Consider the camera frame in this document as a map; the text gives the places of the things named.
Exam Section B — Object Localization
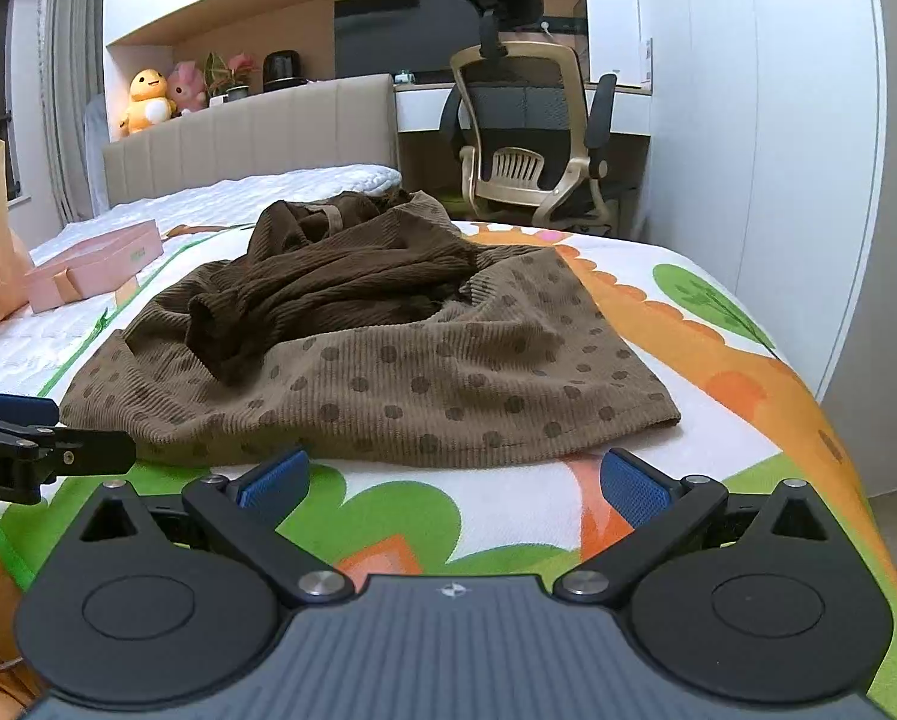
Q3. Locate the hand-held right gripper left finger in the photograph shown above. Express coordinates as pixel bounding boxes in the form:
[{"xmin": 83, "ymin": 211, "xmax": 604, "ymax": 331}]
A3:
[{"xmin": 79, "ymin": 445, "xmax": 355, "ymax": 608}]

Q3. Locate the black speaker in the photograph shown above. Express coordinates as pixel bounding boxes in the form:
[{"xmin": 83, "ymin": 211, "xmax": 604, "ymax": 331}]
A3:
[{"xmin": 263, "ymin": 51, "xmax": 307, "ymax": 93}]

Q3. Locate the black monitor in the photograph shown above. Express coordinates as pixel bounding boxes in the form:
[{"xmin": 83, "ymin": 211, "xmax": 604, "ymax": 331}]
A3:
[{"xmin": 333, "ymin": 0, "xmax": 592, "ymax": 82}]

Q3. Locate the white box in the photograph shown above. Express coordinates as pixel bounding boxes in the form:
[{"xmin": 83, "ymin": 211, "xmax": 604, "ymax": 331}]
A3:
[{"xmin": 584, "ymin": 0, "xmax": 653, "ymax": 87}]

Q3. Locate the pink gift box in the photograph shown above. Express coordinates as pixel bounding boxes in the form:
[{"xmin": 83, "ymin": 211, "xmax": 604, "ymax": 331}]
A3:
[{"xmin": 24, "ymin": 220, "xmax": 166, "ymax": 314}]

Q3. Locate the yellow plush toy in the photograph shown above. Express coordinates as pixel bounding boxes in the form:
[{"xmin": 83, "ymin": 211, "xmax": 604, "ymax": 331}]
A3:
[{"xmin": 118, "ymin": 69, "xmax": 179, "ymax": 136}]

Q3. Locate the beige mesh office chair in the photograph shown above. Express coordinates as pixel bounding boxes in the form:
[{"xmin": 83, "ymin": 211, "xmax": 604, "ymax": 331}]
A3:
[{"xmin": 439, "ymin": 0, "xmax": 620, "ymax": 230}]

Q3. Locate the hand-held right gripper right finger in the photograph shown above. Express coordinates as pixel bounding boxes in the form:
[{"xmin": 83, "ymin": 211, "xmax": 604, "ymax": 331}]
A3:
[{"xmin": 551, "ymin": 447, "xmax": 832, "ymax": 607}]

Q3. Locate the brown polka dot garment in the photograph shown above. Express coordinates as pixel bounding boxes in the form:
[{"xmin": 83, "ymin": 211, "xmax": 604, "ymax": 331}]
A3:
[{"xmin": 58, "ymin": 191, "xmax": 682, "ymax": 470}]

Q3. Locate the grey curtain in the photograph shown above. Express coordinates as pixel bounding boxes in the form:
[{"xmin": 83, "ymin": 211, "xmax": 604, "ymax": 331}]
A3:
[{"xmin": 39, "ymin": 0, "xmax": 108, "ymax": 222}]

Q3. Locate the white wardrobe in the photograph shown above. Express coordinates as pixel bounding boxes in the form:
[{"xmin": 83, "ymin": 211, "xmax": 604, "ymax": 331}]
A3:
[{"xmin": 628, "ymin": 0, "xmax": 888, "ymax": 398}]

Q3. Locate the cartoon printed blanket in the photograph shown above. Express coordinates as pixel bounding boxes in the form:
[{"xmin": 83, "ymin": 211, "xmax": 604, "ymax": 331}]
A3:
[{"xmin": 0, "ymin": 219, "xmax": 897, "ymax": 720}]

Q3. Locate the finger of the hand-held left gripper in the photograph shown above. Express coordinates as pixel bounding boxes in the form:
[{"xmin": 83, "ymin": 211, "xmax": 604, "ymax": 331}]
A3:
[
  {"xmin": 0, "ymin": 388, "xmax": 61, "ymax": 437},
  {"xmin": 39, "ymin": 429, "xmax": 136, "ymax": 479}
]

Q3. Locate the white quilted pillow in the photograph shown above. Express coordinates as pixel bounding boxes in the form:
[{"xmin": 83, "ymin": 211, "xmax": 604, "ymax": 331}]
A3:
[{"xmin": 0, "ymin": 73, "xmax": 404, "ymax": 398}]

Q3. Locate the potted plant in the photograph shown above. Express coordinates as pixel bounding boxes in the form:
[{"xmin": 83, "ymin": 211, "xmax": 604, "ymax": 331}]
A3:
[{"xmin": 204, "ymin": 51, "xmax": 260, "ymax": 100}]

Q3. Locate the pink plush toy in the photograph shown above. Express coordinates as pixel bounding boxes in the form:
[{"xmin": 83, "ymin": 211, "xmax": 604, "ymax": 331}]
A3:
[{"xmin": 167, "ymin": 60, "xmax": 211, "ymax": 117}]

